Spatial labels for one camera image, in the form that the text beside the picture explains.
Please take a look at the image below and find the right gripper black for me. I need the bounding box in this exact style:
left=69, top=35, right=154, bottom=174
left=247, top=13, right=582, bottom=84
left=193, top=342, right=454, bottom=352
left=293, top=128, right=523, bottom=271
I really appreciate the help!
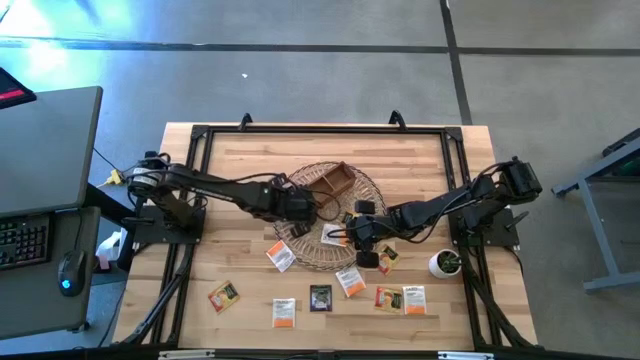
left=345, top=199, right=401, bottom=269

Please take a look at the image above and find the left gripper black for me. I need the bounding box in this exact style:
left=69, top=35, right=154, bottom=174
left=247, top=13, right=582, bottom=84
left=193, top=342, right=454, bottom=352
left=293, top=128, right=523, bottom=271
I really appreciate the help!
left=268, top=173, right=321, bottom=239

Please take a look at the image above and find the white orange tea packet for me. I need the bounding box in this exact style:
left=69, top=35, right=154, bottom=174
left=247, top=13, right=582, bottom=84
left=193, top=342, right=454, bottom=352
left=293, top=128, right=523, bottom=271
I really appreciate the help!
left=272, top=297, right=297, bottom=329
left=320, top=223, right=350, bottom=248
left=265, top=239, right=298, bottom=274
left=334, top=265, right=368, bottom=298
left=402, top=285, right=428, bottom=316

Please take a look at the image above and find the wooden three-compartment tray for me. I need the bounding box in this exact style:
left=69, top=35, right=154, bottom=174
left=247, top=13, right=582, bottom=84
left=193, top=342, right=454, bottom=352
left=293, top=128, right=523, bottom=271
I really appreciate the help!
left=305, top=160, right=357, bottom=207

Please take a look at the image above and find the dark purple foil tea packet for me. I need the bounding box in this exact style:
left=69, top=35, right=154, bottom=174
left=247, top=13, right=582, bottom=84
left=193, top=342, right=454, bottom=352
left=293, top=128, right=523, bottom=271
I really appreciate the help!
left=309, top=284, right=333, bottom=313

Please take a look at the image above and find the round woven placemat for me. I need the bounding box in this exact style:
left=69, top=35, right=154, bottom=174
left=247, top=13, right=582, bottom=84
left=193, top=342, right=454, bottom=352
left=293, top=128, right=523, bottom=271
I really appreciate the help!
left=272, top=160, right=387, bottom=272

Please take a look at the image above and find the small plant in white pot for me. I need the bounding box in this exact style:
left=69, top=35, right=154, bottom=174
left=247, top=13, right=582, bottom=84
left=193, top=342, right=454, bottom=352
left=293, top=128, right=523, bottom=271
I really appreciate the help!
left=428, top=248, right=464, bottom=280

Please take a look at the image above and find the silver edge clamp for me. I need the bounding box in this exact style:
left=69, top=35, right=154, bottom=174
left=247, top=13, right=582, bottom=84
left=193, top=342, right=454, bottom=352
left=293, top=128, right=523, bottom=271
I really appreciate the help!
left=157, top=349, right=216, bottom=360
left=437, top=351, right=496, bottom=360

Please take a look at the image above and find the grey metal stand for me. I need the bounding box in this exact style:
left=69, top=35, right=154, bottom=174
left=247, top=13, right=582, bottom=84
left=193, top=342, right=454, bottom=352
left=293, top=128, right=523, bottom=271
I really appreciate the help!
left=551, top=127, right=640, bottom=295

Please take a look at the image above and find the black computer mouse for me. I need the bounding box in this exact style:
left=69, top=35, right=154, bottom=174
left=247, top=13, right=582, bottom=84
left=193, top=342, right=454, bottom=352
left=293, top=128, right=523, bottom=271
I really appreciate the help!
left=57, top=248, right=87, bottom=298

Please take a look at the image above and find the grey desk panel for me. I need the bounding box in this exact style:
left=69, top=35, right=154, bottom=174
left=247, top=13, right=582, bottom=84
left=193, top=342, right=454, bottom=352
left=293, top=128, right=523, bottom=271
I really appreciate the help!
left=0, top=85, right=104, bottom=219

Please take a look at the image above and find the black keyboard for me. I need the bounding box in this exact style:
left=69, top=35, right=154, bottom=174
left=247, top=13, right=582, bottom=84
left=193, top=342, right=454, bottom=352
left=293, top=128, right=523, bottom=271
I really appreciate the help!
left=0, top=213, right=53, bottom=272

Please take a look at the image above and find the dark grey desk surface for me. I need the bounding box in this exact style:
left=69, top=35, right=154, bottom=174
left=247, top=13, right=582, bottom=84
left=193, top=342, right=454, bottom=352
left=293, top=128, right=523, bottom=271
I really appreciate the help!
left=0, top=205, right=102, bottom=342

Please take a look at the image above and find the black device with red stripe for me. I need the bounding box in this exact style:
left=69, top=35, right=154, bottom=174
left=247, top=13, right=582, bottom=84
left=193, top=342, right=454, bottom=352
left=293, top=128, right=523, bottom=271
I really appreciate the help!
left=0, top=67, right=38, bottom=110

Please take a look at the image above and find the black aluminium table frame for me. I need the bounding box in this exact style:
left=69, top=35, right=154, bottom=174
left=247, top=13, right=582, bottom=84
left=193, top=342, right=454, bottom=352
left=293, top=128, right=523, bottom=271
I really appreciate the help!
left=169, top=123, right=489, bottom=351

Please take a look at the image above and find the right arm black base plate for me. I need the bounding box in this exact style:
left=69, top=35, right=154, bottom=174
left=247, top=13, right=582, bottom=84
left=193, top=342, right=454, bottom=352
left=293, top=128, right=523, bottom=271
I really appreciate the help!
left=447, top=205, right=521, bottom=249

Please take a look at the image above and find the black diagonal frame strut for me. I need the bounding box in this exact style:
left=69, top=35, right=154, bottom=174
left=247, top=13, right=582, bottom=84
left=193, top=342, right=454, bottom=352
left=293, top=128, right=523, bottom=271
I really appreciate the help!
left=113, top=243, right=197, bottom=347
left=462, top=247, right=536, bottom=350

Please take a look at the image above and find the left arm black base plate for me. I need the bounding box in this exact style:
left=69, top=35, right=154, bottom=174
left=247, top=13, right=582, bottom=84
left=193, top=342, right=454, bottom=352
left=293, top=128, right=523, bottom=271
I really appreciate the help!
left=130, top=204, right=207, bottom=246

